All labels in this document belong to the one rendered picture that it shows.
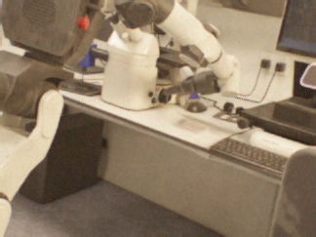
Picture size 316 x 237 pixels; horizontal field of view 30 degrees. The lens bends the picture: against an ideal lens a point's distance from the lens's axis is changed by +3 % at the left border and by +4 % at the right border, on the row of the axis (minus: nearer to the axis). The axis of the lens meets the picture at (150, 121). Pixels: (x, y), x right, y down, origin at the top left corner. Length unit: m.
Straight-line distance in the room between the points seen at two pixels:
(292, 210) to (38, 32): 0.81
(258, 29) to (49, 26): 1.41
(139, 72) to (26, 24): 0.71
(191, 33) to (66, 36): 0.40
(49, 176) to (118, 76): 0.96
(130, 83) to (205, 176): 0.98
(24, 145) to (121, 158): 1.70
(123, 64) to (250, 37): 0.81
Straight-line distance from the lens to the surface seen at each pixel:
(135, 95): 2.25
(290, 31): 2.20
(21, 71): 1.63
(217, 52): 1.88
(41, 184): 3.07
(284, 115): 2.12
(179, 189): 3.17
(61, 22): 1.60
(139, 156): 3.28
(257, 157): 1.96
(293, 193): 1.53
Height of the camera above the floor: 1.39
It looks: 17 degrees down
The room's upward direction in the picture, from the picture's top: 9 degrees clockwise
